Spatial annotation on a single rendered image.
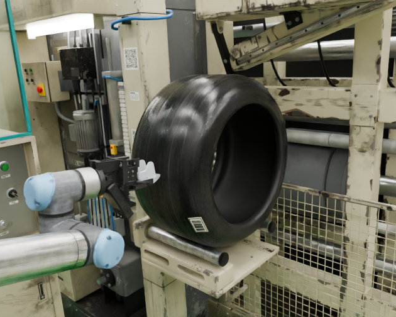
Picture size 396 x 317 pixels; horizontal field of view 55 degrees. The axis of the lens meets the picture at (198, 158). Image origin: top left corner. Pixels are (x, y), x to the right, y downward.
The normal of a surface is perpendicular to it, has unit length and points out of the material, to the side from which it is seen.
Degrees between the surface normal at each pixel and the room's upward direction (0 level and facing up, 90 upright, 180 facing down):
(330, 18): 90
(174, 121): 54
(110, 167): 90
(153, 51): 90
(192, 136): 68
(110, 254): 90
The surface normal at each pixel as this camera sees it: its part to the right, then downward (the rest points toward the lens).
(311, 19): -0.67, 0.22
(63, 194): 0.74, 0.12
